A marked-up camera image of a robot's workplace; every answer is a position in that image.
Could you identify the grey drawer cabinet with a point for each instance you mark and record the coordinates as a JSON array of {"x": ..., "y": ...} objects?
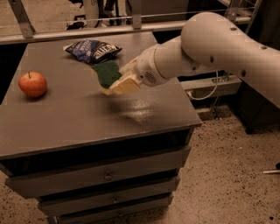
[{"x": 75, "y": 125}]

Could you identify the blue chip bag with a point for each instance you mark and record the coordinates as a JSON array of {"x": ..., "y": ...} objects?
[{"x": 92, "y": 51}]

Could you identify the middle grey drawer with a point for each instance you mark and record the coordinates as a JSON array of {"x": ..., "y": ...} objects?
[{"x": 110, "y": 197}]

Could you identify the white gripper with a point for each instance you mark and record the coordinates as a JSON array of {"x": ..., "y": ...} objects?
[{"x": 145, "y": 69}]

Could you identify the green and yellow sponge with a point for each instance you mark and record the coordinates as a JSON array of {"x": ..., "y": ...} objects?
[{"x": 107, "y": 74}]

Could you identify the light stick on floor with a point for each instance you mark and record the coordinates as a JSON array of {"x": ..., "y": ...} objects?
[{"x": 271, "y": 172}]

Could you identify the top grey drawer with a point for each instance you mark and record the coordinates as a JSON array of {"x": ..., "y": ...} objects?
[{"x": 48, "y": 183}]

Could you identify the bottom grey drawer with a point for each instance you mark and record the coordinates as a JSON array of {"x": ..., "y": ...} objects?
[{"x": 108, "y": 212}]

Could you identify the metal frame rail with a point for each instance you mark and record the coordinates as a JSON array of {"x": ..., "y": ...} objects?
[{"x": 28, "y": 34}]

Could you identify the grey metal beam block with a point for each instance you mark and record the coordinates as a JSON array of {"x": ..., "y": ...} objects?
[{"x": 211, "y": 87}]

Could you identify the grey drawer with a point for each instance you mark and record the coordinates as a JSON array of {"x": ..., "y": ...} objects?
[
  {"x": 110, "y": 197},
  {"x": 108, "y": 212},
  {"x": 48, "y": 183}
]

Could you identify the red apple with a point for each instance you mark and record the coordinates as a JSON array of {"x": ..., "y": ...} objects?
[{"x": 33, "y": 84}]

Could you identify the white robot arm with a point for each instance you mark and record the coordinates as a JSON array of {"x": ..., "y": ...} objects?
[{"x": 208, "y": 42}]

